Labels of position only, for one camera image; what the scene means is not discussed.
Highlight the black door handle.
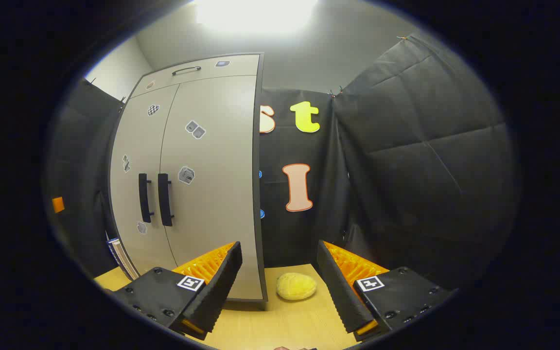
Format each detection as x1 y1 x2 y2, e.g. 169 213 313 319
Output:
157 173 175 227
139 173 154 223

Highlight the white book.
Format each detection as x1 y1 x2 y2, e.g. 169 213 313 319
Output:
113 239 140 280

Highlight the grey cabinet drawer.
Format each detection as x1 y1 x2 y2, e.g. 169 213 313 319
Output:
131 53 261 98

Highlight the grey double-door shoe cabinet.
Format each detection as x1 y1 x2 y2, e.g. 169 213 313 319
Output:
108 52 268 302

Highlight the black backdrop cloth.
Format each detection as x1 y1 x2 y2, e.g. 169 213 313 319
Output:
47 34 521 292

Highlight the yellow sponge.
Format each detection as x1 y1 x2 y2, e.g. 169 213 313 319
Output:
276 272 317 301

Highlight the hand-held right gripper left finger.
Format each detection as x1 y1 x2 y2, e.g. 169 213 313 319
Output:
103 241 243 341

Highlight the grey cabinet door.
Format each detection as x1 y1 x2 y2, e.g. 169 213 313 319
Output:
110 84 181 280
159 75 266 299

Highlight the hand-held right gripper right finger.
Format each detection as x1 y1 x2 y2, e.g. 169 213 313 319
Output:
316 240 458 342

